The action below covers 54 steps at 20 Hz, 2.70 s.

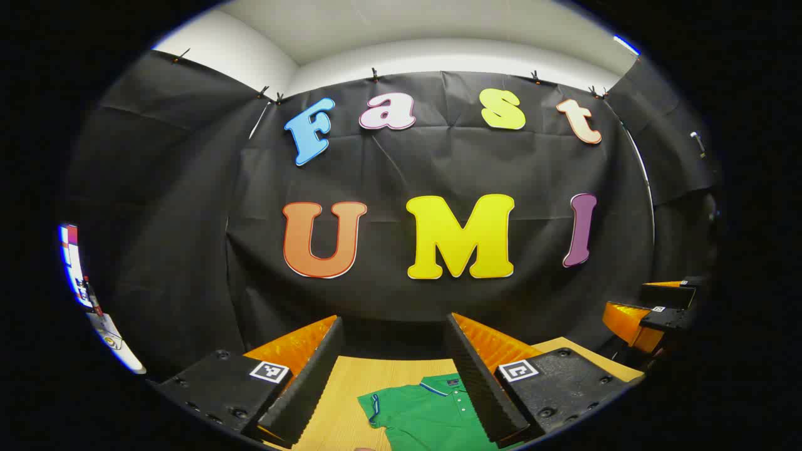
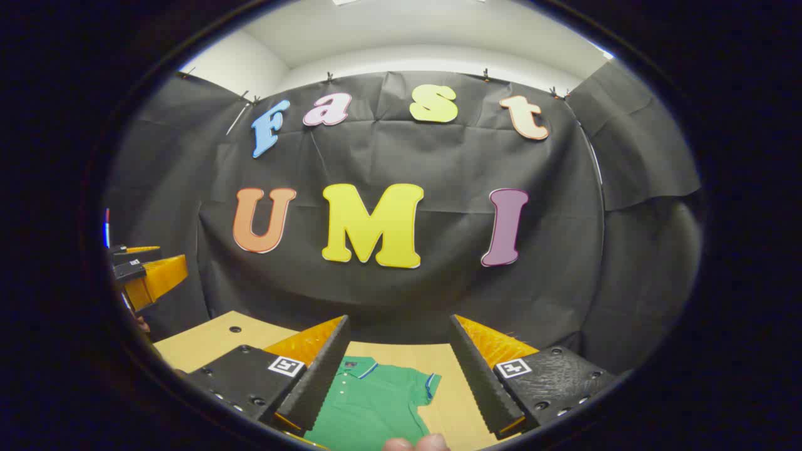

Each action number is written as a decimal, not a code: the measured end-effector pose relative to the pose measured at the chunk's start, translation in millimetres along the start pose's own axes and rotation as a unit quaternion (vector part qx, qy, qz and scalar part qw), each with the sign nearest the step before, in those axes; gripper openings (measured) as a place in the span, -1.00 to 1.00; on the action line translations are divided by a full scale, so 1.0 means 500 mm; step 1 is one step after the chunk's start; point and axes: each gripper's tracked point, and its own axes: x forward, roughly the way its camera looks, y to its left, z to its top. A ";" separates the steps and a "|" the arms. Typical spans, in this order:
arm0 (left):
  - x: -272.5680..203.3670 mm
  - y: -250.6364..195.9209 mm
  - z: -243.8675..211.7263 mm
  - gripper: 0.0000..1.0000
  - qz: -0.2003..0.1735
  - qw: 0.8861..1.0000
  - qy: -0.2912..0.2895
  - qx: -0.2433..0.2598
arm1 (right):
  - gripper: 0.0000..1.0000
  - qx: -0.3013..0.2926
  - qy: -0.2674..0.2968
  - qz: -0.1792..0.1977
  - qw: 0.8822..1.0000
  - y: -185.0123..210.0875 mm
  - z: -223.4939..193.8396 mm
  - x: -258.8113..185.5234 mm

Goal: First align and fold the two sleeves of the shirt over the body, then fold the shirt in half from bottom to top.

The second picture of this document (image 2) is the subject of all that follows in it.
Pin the black backdrop cloth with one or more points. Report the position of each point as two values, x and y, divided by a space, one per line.
463 163

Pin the blue light strip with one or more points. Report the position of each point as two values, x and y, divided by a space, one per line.
106 228

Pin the green T-shirt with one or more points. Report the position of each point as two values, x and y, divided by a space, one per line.
376 407

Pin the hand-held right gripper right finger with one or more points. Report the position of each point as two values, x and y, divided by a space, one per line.
479 382

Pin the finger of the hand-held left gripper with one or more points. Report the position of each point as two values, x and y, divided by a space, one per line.
135 255
160 279

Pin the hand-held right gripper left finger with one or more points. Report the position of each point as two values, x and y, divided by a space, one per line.
319 382

